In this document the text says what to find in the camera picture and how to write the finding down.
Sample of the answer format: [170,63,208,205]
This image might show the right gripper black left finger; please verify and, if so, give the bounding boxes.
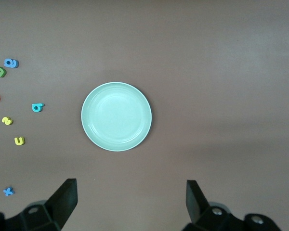
[0,178,78,231]

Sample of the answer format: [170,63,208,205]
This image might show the light green plate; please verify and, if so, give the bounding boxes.
[81,81,153,152]

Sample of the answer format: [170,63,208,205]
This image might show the blue foam letter a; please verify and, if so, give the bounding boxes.
[4,58,19,69]

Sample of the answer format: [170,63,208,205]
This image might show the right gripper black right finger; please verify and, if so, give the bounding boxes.
[182,180,282,231]

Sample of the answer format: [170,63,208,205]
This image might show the teal foam letter b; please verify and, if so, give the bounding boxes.
[31,103,45,113]

